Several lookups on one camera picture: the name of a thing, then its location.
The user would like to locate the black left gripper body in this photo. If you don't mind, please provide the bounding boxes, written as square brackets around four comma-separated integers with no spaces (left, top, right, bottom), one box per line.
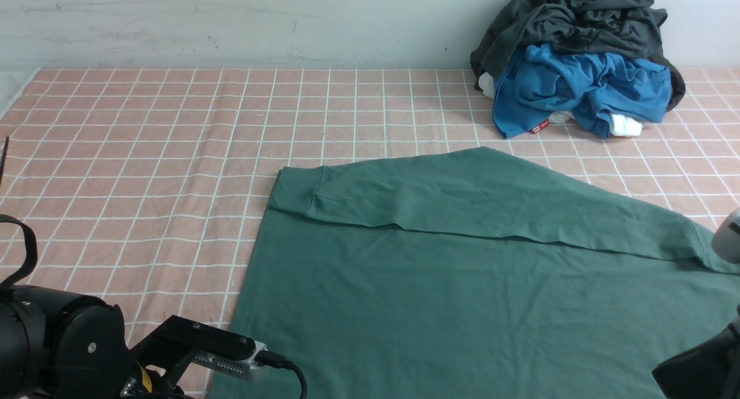
[119,353,196,398]

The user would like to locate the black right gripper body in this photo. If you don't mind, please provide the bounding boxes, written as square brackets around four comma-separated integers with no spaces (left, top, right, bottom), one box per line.
[652,324,739,398]

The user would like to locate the green long-sleeved shirt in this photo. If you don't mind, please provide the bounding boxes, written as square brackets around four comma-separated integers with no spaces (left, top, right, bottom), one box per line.
[230,147,738,398]

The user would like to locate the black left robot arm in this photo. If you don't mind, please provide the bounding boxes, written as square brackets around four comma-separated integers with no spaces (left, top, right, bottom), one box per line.
[2,215,185,398]

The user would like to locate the pink checkered tablecloth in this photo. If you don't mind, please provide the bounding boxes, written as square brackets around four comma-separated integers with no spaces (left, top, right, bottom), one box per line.
[2,68,738,345]

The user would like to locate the blue crumpled garment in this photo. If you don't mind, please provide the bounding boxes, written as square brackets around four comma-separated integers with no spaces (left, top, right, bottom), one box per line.
[492,44,673,138]

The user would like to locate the dark grey crumpled garment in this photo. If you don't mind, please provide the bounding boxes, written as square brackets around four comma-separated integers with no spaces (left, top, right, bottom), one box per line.
[469,0,686,111]

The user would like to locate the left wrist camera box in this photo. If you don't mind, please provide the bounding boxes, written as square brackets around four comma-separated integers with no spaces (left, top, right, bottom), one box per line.
[131,315,266,384]

